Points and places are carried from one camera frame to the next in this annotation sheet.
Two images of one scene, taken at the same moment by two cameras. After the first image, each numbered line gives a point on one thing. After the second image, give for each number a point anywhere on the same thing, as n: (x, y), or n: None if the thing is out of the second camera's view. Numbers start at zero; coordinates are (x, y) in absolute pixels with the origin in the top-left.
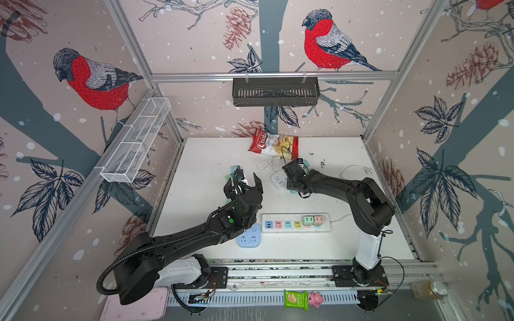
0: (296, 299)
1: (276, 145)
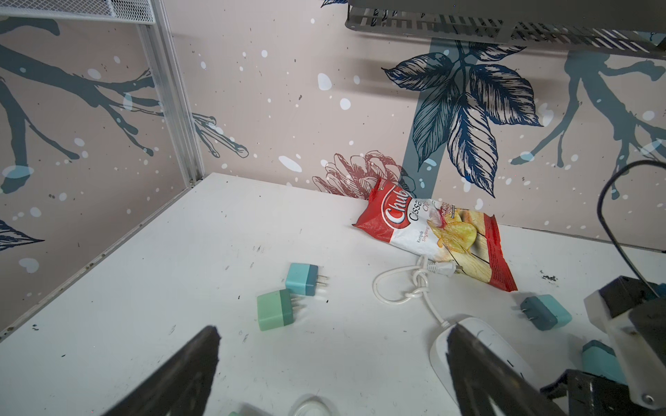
0: None
1: (470, 240)
